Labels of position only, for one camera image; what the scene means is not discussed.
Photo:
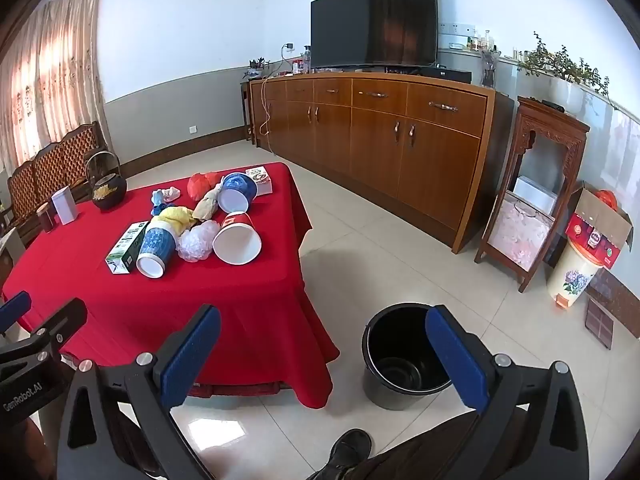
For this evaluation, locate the black plastic bucket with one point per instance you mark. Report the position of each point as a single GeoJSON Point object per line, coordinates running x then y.
{"type": "Point", "coordinates": [395, 330]}

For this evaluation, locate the black flat television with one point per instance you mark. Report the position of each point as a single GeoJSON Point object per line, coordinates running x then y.
{"type": "Point", "coordinates": [375, 20]}

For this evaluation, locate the table with red cloth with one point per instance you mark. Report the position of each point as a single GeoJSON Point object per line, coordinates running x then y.
{"type": "Point", "coordinates": [225, 310]}

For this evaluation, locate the white plastic bag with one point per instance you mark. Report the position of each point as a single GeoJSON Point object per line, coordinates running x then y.
{"type": "Point", "coordinates": [171, 193]}

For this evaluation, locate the row of small bottles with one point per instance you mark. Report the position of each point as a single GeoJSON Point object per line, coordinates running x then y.
{"type": "Point", "coordinates": [482, 42]}

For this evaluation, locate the clear crumpled plastic bag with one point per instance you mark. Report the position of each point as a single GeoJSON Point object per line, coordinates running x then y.
{"type": "Point", "coordinates": [197, 242]}

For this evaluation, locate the black remote control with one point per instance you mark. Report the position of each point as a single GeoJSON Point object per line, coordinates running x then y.
{"type": "Point", "coordinates": [552, 106]}

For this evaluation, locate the blue patterned paper cup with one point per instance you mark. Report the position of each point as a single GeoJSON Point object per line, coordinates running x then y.
{"type": "Point", "coordinates": [156, 247]}

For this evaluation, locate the dark wooden side table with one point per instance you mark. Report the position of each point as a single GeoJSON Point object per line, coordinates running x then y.
{"type": "Point", "coordinates": [246, 110]}

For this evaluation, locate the wooden sideboard cabinet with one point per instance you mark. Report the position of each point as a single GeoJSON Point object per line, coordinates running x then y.
{"type": "Point", "coordinates": [425, 160]}

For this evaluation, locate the light blue cloth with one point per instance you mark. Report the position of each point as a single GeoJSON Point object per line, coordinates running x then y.
{"type": "Point", "coordinates": [156, 196]}

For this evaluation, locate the black iron teapot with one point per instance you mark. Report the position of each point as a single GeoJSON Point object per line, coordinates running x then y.
{"type": "Point", "coordinates": [107, 192]}

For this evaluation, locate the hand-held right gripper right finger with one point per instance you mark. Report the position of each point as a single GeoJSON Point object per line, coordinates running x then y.
{"type": "Point", "coordinates": [455, 360]}

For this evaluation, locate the white small box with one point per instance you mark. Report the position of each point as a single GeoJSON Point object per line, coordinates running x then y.
{"type": "Point", "coordinates": [65, 205]}

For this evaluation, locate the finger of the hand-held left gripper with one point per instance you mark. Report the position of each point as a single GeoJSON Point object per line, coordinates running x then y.
{"type": "Point", "coordinates": [62, 322]}
{"type": "Point", "coordinates": [14, 310]}

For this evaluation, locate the large blue paper bucket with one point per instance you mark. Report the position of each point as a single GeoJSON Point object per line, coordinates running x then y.
{"type": "Point", "coordinates": [237, 192]}

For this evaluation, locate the red plastic bag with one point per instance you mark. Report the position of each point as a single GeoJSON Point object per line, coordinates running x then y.
{"type": "Point", "coordinates": [199, 185]}

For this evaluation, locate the glass vase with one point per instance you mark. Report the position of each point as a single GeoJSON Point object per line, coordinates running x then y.
{"type": "Point", "coordinates": [488, 70]}

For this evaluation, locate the open cardboard box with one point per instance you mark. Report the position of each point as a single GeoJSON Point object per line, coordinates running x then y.
{"type": "Point", "coordinates": [600, 230]}

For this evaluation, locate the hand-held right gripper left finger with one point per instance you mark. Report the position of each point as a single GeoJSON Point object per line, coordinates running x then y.
{"type": "Point", "coordinates": [192, 355]}

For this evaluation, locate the beige cloth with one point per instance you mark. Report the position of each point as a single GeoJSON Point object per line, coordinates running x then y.
{"type": "Point", "coordinates": [206, 205]}

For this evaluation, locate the small potted plant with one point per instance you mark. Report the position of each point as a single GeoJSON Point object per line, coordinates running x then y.
{"type": "Point", "coordinates": [257, 67]}

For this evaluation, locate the person's brown trouser leg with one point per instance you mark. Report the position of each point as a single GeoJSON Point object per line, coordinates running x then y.
{"type": "Point", "coordinates": [425, 445]}

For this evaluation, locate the green white carton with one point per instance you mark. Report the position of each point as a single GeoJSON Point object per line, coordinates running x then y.
{"type": "Point", "coordinates": [125, 247]}

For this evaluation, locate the beige patterned curtain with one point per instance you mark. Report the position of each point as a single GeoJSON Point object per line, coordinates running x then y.
{"type": "Point", "coordinates": [45, 85]}

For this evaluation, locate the carved wooden stand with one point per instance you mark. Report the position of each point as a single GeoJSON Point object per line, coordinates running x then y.
{"type": "Point", "coordinates": [530, 132]}

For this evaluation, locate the white foam box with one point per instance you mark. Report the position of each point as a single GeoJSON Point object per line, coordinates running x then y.
{"type": "Point", "coordinates": [535, 192]}

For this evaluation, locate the dark blue towel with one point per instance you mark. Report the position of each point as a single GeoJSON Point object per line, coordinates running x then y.
{"type": "Point", "coordinates": [160, 209]}

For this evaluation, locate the printed drink box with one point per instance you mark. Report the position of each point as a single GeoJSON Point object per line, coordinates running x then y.
{"type": "Point", "coordinates": [261, 180]}

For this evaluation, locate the carved wooden bench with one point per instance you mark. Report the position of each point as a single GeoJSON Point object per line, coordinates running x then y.
{"type": "Point", "coordinates": [55, 165]}

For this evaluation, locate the red paper bucket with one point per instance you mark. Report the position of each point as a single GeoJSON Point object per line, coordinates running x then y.
{"type": "Point", "coordinates": [237, 245]}

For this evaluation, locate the bonsai plant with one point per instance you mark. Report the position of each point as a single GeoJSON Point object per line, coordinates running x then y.
{"type": "Point", "coordinates": [550, 62]}

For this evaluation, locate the person's black shoe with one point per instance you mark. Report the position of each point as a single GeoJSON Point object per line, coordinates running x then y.
{"type": "Point", "coordinates": [347, 452]}

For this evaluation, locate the yellow cloth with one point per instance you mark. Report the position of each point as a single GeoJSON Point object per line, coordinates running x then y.
{"type": "Point", "coordinates": [175, 216]}

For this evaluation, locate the pink plastic bag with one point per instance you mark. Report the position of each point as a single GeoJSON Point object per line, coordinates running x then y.
{"type": "Point", "coordinates": [517, 235]}

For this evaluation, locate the floral pedal bin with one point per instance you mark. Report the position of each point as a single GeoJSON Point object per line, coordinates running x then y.
{"type": "Point", "coordinates": [572, 275]}

